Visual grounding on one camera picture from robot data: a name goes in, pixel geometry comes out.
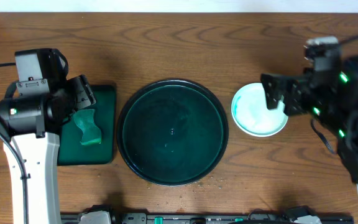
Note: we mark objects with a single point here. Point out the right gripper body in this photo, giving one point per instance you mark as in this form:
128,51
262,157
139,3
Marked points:
315,94

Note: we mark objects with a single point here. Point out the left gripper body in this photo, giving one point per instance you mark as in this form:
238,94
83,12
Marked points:
83,91

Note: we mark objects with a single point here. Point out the light green plate front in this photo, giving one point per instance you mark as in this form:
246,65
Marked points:
250,113

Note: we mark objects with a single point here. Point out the green sponge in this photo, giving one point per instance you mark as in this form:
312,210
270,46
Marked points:
84,120

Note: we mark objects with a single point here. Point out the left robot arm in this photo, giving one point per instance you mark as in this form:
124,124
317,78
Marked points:
32,113

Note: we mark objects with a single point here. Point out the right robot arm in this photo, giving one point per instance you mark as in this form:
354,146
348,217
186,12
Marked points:
345,128

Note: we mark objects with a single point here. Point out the rectangular black tray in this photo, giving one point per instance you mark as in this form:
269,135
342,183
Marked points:
72,152

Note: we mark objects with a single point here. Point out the round black tray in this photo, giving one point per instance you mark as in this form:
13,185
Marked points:
172,132

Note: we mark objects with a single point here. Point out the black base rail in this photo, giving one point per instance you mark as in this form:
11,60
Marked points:
105,214

